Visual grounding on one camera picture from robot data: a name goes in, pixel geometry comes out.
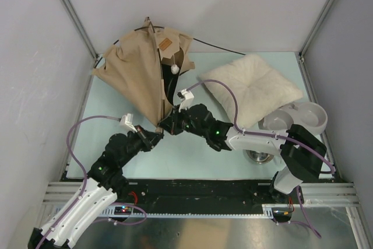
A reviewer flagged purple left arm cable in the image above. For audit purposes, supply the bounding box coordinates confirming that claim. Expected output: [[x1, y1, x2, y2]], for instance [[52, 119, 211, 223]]
[[36, 114, 123, 247]]

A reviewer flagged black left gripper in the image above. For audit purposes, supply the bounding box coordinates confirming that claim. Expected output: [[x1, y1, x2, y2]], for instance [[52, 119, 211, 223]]
[[119, 125, 164, 167]]

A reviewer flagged white pompom toy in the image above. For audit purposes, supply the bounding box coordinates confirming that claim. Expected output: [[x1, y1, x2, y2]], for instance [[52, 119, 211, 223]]
[[171, 64, 180, 75]]

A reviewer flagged aluminium frame post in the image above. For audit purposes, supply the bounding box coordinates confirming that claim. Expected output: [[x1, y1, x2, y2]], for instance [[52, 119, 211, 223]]
[[298, 0, 355, 63], [43, 0, 100, 60]]

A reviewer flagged tan fabric pet tent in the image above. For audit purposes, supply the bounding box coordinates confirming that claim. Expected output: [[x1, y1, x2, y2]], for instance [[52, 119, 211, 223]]
[[92, 21, 195, 125]]

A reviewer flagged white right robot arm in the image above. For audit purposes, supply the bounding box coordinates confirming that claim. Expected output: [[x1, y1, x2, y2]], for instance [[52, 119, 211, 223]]
[[159, 104, 326, 203]]

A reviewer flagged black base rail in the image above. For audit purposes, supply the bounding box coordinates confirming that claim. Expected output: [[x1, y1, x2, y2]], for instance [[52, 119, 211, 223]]
[[117, 179, 296, 216]]

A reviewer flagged aluminium frame post left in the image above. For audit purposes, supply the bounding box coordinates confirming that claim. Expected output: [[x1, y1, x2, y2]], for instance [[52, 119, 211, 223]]
[[43, 0, 100, 60]]

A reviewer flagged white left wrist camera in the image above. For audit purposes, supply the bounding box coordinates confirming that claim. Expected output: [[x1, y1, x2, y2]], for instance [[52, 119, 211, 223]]
[[119, 113, 137, 133]]

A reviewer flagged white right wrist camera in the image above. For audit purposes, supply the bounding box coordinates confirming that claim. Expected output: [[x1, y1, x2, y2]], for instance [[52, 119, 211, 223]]
[[177, 89, 194, 112]]

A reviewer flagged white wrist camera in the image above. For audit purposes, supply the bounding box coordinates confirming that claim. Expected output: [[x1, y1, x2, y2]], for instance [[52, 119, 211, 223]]
[[177, 89, 194, 112], [119, 113, 137, 133]]

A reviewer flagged stainless steel bowl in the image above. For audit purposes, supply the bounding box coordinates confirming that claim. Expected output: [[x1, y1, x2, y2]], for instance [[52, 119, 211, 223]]
[[244, 150, 275, 164]]

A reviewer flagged aluminium frame post right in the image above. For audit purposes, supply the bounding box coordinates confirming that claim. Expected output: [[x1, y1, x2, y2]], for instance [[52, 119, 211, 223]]
[[298, 0, 355, 63]]

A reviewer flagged grey double pet bowl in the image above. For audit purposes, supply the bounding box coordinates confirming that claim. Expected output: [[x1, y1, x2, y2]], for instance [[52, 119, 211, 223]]
[[258, 102, 328, 135]]

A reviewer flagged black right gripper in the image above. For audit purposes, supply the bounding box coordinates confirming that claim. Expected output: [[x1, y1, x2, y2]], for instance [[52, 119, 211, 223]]
[[159, 103, 208, 138]]

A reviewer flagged cream fluffy cushion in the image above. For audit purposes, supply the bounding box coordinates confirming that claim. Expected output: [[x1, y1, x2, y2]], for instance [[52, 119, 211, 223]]
[[199, 54, 304, 128]]

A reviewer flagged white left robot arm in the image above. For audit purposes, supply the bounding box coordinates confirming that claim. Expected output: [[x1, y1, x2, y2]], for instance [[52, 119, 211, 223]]
[[27, 125, 164, 248]]

